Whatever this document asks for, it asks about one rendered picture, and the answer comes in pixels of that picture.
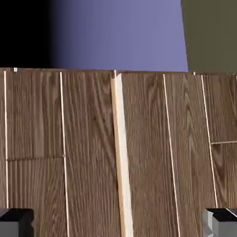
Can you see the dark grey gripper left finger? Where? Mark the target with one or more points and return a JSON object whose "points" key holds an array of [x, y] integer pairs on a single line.
{"points": [[16, 222]]}

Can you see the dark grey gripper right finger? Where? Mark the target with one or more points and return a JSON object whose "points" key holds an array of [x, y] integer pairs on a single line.
{"points": [[220, 224]]}

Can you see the olive green cabinet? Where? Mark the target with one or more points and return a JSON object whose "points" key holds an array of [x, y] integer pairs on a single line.
{"points": [[211, 35]]}

